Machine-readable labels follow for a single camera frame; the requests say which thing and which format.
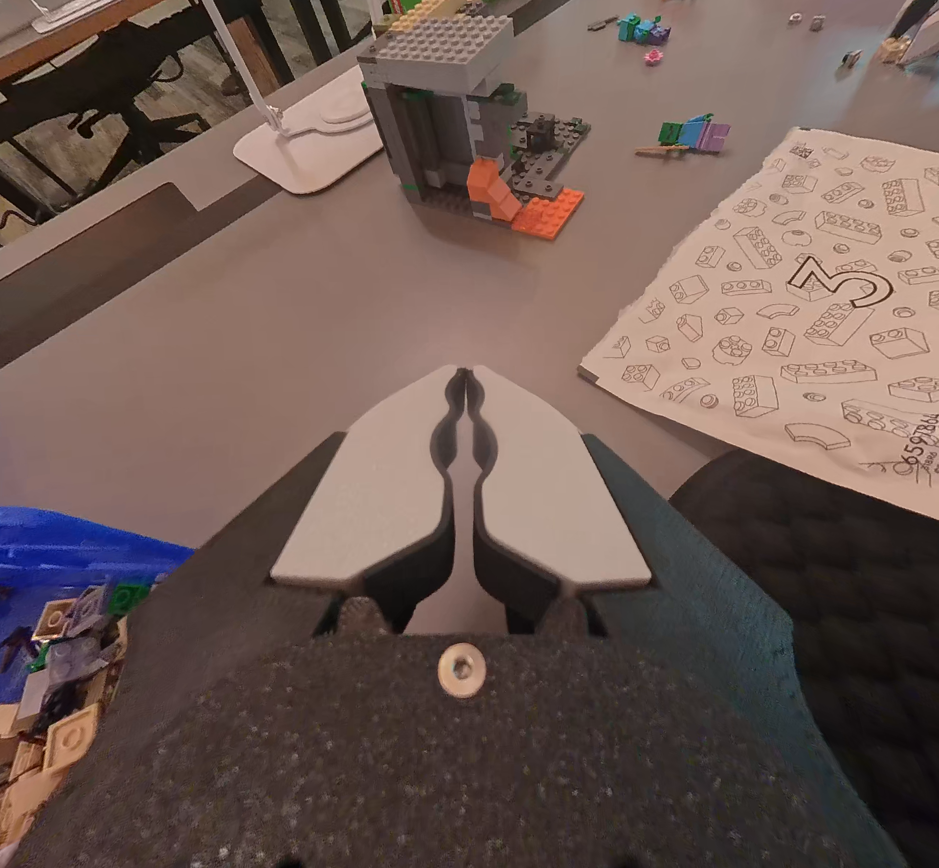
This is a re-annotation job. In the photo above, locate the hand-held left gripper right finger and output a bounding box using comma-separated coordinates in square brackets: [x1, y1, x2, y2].
[469, 365, 654, 636]

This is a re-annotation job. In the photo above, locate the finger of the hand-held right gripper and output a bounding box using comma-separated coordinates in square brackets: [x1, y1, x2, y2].
[890, 0, 939, 69]

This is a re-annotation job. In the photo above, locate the black office chair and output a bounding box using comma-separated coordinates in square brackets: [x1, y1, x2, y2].
[0, 23, 215, 227]

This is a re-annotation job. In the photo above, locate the pile of toy bricks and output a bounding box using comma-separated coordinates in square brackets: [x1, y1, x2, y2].
[0, 578, 158, 847]

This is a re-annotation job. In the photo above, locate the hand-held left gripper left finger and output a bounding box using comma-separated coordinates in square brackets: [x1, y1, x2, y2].
[270, 365, 467, 634]

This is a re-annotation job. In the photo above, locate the white lamp stand base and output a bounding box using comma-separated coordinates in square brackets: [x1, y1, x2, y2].
[15, 0, 387, 196]

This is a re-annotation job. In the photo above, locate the grey desk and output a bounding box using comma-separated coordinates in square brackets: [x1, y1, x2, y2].
[0, 0, 939, 636]

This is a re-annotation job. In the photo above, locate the large printed white paper bag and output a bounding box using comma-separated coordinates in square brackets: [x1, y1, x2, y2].
[578, 126, 939, 520]

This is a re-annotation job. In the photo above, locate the toy figure with teal helmet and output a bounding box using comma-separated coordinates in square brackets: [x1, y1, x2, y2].
[616, 15, 673, 46]

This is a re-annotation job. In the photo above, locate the black quilted cushion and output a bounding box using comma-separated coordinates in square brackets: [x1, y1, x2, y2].
[669, 448, 939, 868]

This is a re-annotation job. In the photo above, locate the grey toy brick building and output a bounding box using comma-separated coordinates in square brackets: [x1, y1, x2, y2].
[358, 0, 591, 242]

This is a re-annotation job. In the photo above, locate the blue plastic bin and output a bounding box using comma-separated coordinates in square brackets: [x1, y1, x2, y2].
[0, 506, 195, 708]

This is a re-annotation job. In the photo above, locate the toy figure with orange sword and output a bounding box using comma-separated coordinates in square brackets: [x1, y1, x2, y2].
[635, 114, 732, 159]

